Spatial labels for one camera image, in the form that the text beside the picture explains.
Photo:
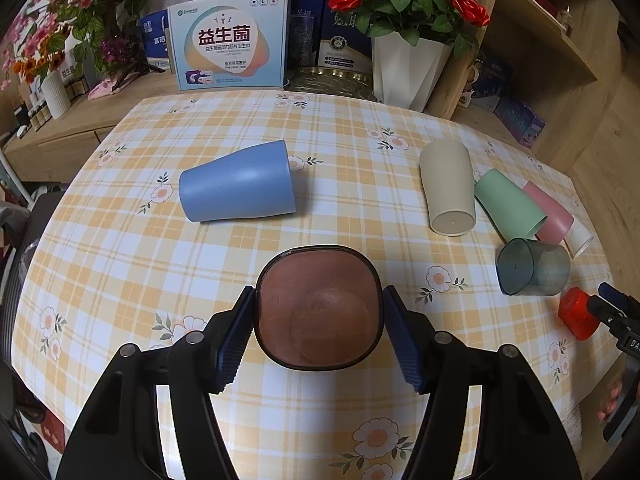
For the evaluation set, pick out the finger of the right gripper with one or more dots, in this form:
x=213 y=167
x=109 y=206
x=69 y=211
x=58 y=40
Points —
x=629 y=305
x=606 y=313

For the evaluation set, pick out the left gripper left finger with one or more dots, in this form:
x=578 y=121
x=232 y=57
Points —
x=117 y=435

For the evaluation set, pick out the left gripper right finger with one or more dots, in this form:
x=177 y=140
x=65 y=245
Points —
x=520 y=435

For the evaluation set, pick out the red plastic cup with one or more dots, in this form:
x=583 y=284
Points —
x=575 y=315

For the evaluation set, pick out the brown translucent cup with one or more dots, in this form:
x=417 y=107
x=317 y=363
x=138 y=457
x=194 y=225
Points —
x=319 y=308

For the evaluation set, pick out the white plastic cup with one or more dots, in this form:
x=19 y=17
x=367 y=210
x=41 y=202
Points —
x=577 y=238

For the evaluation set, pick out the pink plastic cup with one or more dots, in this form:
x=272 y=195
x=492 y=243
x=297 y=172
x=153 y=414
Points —
x=558 y=220

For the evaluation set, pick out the teal translucent cup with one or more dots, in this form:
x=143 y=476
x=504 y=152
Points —
x=532 y=268

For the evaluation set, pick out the green plastic cup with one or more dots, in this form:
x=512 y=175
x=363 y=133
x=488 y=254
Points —
x=512 y=211

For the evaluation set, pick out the beige plastic cup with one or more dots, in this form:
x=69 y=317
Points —
x=448 y=184

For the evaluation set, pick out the blue plastic cup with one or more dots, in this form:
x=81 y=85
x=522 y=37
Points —
x=254 y=182

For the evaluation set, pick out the person's hand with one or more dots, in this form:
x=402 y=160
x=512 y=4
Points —
x=609 y=404

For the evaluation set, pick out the purple small box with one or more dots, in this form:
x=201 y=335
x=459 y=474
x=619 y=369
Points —
x=520 y=120

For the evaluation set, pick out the wooden shelf unit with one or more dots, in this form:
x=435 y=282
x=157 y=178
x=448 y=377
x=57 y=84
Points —
x=568 y=79

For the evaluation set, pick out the black white food box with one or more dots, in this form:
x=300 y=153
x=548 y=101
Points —
x=478 y=84

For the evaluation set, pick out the low wooden cabinet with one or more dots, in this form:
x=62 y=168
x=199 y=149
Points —
x=57 y=151

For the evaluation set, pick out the glass perfume bottle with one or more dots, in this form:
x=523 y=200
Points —
x=565 y=19

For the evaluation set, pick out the yellow plaid tablecloth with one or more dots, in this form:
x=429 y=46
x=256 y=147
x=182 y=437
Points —
x=119 y=263

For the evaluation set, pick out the white faceted vase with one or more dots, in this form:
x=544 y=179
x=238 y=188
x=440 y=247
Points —
x=403 y=75

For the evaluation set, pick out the gold decorative tray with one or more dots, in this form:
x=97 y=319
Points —
x=330 y=81

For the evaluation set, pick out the white ribbed vase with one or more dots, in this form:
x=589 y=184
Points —
x=55 y=94

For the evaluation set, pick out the light blue probiotic box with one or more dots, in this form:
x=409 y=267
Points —
x=229 y=43

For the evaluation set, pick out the blue white carton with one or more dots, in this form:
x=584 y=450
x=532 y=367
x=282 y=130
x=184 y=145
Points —
x=154 y=40

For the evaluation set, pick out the pink blossom arrangement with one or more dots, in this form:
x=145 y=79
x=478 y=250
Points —
x=35 y=44

